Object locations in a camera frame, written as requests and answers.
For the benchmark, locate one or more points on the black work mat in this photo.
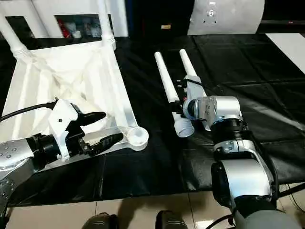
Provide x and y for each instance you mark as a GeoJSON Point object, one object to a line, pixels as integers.
{"type": "Point", "coordinates": [250, 83]}

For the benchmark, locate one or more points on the white plastic table leg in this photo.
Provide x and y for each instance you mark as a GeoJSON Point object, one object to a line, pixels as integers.
{"type": "Point", "coordinates": [166, 78]}
{"type": "Point", "coordinates": [14, 38]}
{"type": "Point", "coordinates": [106, 23]}
{"type": "Point", "coordinates": [188, 64]}

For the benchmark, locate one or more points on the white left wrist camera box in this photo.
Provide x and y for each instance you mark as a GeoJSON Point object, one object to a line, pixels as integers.
{"type": "Point", "coordinates": [62, 114]}

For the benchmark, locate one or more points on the white glass door cabinet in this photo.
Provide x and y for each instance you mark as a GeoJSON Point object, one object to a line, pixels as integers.
{"type": "Point", "coordinates": [43, 14]}

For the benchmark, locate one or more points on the flat white board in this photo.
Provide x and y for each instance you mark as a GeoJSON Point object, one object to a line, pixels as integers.
{"type": "Point", "coordinates": [286, 45]}

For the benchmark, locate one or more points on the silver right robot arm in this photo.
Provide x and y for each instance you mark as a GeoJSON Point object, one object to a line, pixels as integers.
{"type": "Point", "coordinates": [238, 167]}

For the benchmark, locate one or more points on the black box with gold label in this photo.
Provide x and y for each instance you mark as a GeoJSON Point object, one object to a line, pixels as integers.
{"type": "Point", "coordinates": [147, 16]}

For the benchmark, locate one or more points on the black metal stand bar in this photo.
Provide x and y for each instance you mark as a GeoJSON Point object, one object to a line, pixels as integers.
{"type": "Point", "coordinates": [291, 189]}

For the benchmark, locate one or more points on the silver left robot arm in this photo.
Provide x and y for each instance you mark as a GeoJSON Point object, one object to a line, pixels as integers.
{"type": "Point", "coordinates": [19, 155]}

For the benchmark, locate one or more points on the grey left robot foot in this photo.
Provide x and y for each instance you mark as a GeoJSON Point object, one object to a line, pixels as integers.
{"type": "Point", "coordinates": [100, 220]}

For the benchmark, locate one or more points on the white plastic table top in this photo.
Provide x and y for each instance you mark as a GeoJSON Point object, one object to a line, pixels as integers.
{"type": "Point", "coordinates": [35, 83]}

